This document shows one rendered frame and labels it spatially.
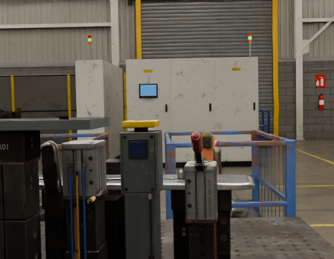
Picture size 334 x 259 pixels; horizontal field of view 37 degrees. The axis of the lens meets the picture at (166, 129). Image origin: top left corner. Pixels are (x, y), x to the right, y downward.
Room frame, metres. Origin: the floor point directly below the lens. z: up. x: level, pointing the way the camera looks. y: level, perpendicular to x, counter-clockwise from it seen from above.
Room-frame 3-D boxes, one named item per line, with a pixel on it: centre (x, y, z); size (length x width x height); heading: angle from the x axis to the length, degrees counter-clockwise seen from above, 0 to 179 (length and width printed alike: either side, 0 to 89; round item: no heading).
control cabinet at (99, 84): (10.34, 1.32, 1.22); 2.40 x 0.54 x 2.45; 176
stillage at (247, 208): (3.68, -0.39, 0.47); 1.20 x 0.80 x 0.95; 1
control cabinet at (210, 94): (9.40, -0.48, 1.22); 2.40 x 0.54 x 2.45; 90
